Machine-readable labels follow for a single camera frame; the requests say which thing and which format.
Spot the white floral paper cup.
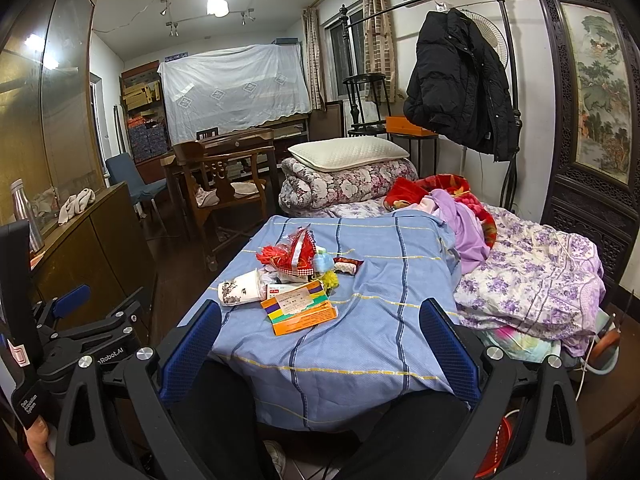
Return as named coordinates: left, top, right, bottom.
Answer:
left=217, top=269, right=267, bottom=307

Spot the white printed packet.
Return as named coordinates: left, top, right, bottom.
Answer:
left=258, top=266, right=311, bottom=300

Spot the orange purple box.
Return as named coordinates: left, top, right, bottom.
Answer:
left=260, top=280, right=338, bottom=336

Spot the small red white wrapper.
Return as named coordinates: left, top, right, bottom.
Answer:
left=333, top=257, right=363, bottom=275

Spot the red plastic string bundle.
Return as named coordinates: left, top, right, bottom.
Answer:
left=255, top=244, right=292, bottom=268

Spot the red snack bag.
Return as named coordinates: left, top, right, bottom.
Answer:
left=276, top=226, right=317, bottom=278

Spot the yellow pompom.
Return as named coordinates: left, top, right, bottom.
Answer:
left=318, top=270, right=340, bottom=295

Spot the light blue case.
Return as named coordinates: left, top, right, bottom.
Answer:
left=312, top=252, right=334, bottom=275

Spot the red mesh trash basket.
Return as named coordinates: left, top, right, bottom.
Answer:
left=475, top=410, right=518, bottom=479

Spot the person left hand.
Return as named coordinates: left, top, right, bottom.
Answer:
left=25, top=416, right=54, bottom=480

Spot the pastel tie-dye quilt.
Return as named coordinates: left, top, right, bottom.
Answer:
left=476, top=326, right=561, bottom=363

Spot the blue striped bed blanket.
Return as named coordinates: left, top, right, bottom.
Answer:
left=201, top=210, right=461, bottom=431

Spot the white rag on cabinet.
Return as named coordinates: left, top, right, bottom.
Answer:
left=58, top=188, right=96, bottom=226

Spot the steel water bottle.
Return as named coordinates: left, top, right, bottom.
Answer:
left=10, top=179, right=44, bottom=254

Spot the purple floral duvet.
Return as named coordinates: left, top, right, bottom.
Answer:
left=454, top=205, right=605, bottom=356

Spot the lilac cloth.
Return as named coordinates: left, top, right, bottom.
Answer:
left=408, top=188, right=490, bottom=274

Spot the blue upholstered chair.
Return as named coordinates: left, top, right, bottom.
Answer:
left=105, top=153, right=167, bottom=221

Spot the light blue wash basin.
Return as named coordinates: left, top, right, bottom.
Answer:
left=580, top=311, right=622, bottom=376

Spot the brown frying pan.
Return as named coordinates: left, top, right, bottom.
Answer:
left=588, top=328, right=620, bottom=366

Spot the red patterned blanket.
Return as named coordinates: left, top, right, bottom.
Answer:
left=382, top=173, right=499, bottom=250

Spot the wooden armchair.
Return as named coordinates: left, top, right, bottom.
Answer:
left=174, top=128, right=279, bottom=271

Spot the floral folded quilt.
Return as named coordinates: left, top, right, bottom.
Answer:
left=279, top=157, right=418, bottom=218

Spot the black metal coat rack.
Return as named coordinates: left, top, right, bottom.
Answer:
left=337, top=0, right=523, bottom=210

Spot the cream pillow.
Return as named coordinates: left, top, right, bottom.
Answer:
left=288, top=136, right=410, bottom=172

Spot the white dust cover sheet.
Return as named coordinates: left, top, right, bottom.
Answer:
left=157, top=44, right=311, bottom=144

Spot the black round plant stand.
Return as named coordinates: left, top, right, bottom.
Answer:
left=344, top=73, right=392, bottom=136

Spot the black puffer jacket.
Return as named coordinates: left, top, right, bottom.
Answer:
left=404, top=9, right=520, bottom=162

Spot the white standing fan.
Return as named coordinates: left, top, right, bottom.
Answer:
left=459, top=8, right=509, bottom=67

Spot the beige checked curtain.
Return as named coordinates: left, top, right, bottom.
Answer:
left=361, top=0, right=397, bottom=103

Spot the carved dark wooden screen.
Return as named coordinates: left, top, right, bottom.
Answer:
left=539, top=0, right=639, bottom=304

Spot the white power cable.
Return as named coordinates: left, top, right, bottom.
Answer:
left=572, top=334, right=599, bottom=403

